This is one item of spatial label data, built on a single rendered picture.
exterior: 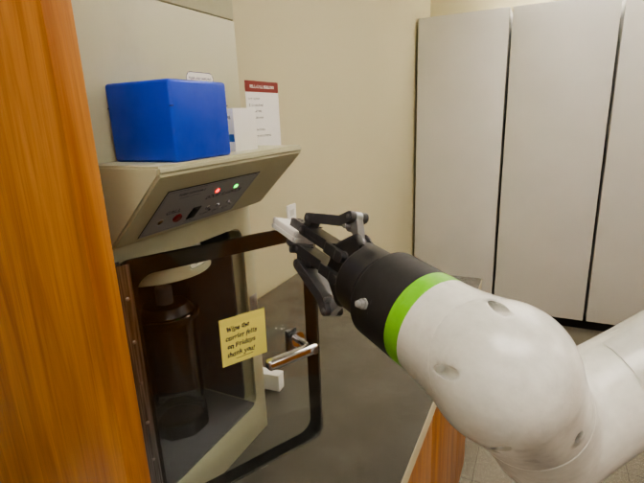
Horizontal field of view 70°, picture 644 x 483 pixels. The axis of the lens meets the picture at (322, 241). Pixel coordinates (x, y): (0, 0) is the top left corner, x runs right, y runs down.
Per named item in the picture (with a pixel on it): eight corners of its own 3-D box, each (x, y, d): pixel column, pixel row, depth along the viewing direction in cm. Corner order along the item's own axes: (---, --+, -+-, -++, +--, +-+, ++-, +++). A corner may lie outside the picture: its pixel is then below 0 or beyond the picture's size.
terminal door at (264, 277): (154, 521, 67) (111, 262, 56) (320, 432, 84) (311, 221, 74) (156, 525, 66) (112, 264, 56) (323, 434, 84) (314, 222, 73)
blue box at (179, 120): (115, 162, 55) (103, 83, 53) (173, 154, 64) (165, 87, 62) (178, 162, 51) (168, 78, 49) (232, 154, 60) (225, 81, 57)
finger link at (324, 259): (364, 275, 52) (361, 287, 52) (315, 244, 61) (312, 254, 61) (336, 273, 49) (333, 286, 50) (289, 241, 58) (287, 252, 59)
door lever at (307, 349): (254, 362, 71) (252, 347, 71) (303, 343, 77) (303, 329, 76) (271, 377, 67) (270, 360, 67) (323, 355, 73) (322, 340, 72)
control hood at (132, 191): (96, 249, 55) (80, 165, 52) (249, 201, 83) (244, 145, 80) (168, 259, 50) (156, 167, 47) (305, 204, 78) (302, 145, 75)
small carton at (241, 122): (210, 151, 68) (206, 109, 66) (233, 149, 72) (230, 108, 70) (236, 151, 65) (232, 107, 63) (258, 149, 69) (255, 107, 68)
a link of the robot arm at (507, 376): (604, 313, 27) (491, 459, 26) (634, 395, 35) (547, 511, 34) (438, 238, 39) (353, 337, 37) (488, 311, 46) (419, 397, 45)
